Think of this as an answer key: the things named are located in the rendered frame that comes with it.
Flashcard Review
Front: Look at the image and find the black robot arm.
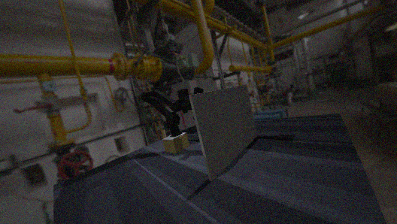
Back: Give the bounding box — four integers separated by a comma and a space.
141, 89, 192, 137

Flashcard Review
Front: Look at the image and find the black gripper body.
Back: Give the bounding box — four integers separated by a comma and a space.
187, 87, 204, 110

